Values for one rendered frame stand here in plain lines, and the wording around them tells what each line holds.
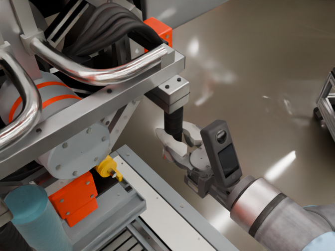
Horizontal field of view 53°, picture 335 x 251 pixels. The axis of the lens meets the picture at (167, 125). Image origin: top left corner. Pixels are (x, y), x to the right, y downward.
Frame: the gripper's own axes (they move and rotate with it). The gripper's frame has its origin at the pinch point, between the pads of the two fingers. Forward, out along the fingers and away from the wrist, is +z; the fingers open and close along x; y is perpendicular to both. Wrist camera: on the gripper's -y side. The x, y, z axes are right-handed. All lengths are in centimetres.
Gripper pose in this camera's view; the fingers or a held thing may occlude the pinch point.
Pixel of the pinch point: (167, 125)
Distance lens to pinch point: 68.0
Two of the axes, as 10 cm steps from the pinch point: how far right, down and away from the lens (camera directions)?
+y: 0.0, 6.7, 7.4
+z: -6.8, -5.5, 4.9
